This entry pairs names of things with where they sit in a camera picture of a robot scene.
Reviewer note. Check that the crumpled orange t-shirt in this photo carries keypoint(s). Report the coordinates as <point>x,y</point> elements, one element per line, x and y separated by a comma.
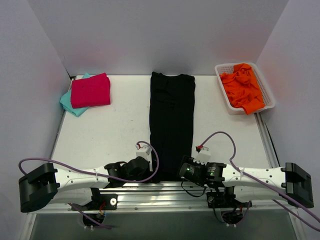
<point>242,88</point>

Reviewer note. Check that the folded teal t-shirt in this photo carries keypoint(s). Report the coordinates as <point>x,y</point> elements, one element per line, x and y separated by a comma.
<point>65,101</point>

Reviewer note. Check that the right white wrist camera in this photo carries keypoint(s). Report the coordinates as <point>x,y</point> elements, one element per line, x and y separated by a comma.
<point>203,155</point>

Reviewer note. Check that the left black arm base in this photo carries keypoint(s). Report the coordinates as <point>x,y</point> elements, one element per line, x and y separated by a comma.
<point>94,212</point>

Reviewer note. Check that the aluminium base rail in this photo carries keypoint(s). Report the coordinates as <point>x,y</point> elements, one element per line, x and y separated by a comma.
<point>156,198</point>

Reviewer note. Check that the white plastic basket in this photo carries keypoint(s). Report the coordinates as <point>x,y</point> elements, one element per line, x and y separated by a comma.
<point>267,95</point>

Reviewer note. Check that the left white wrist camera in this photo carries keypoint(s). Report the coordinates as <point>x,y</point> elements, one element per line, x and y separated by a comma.
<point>143,151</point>

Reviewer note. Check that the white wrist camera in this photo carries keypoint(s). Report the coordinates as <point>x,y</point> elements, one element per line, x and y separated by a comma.
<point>203,155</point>
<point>143,151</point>

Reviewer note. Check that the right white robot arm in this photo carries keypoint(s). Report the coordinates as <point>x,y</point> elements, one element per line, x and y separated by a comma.
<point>242,184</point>

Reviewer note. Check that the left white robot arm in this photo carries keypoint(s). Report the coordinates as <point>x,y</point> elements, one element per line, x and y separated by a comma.
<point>48,184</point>

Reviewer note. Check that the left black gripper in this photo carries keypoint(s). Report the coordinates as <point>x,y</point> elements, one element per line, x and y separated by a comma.
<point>151,172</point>

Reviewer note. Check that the black t-shirt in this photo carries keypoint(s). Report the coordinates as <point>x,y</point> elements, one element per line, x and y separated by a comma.
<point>171,122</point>

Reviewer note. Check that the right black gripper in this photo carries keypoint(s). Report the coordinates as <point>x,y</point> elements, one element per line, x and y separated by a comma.
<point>183,167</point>

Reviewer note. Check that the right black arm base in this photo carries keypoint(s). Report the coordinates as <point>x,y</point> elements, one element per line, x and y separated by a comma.
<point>226,209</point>

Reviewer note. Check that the folded pink t-shirt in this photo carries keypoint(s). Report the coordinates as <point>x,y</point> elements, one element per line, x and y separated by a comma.
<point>91,92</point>

